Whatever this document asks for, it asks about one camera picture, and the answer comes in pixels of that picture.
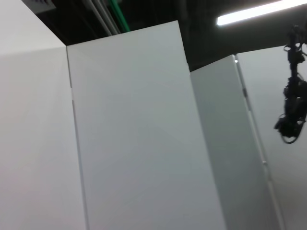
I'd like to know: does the green ceiling pipe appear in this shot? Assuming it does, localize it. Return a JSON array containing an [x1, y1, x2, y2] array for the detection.
[[106, 0, 132, 34]]

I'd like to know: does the white folding partition screen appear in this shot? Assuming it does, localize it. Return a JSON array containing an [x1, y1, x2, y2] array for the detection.
[[0, 0, 307, 230]]

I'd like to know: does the white ceiling pipe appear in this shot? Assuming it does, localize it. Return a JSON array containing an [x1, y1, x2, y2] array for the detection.
[[88, 0, 114, 36], [98, 0, 122, 35]]

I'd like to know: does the black teleoperation rig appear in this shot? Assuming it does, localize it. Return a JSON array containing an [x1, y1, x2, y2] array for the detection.
[[274, 23, 307, 145]]

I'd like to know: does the ceiling strip light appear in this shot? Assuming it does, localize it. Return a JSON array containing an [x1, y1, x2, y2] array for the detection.
[[215, 0, 307, 26]]

